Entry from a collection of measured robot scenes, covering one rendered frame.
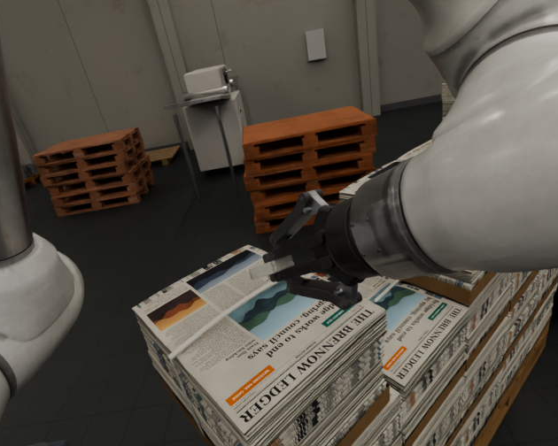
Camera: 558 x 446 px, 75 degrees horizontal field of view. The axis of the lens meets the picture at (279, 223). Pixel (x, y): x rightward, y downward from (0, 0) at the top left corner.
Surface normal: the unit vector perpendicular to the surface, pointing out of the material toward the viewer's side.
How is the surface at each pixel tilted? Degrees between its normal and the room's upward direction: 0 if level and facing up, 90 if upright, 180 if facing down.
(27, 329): 96
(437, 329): 0
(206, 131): 90
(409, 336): 1
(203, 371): 5
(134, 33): 90
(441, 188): 69
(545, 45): 16
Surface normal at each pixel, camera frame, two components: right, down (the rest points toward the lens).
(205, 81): 0.04, 0.44
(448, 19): -0.90, 0.27
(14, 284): 0.70, -0.18
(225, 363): -0.21, -0.91
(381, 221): -0.83, 0.11
